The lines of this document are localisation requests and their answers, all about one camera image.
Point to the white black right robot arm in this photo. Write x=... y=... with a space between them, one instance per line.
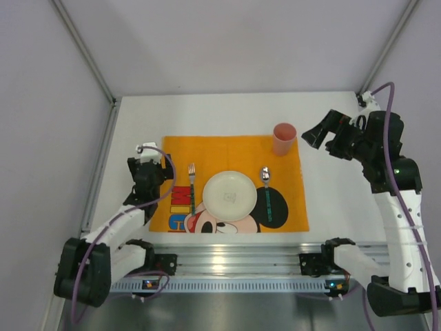
x=373 y=139

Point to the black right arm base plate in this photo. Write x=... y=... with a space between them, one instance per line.
x=317 y=265

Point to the orange Mickey Mouse placemat cloth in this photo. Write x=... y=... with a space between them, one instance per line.
x=245 y=154

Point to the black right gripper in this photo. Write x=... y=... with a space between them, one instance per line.
x=334 y=134

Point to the cream round plate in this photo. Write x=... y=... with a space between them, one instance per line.
x=229 y=196

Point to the slotted grey cable duct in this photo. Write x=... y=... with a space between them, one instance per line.
x=176 y=285

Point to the pink plastic cup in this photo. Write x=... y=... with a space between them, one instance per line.
x=284 y=135

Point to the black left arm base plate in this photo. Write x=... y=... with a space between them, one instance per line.
x=166 y=263

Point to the teal handled fork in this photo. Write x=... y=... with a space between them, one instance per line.
x=192 y=176

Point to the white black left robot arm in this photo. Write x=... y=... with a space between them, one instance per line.
x=119 y=229

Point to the teal handled spoon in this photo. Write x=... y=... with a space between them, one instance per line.
x=265 y=178

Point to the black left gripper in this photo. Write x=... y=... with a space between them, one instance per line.
x=138 y=169

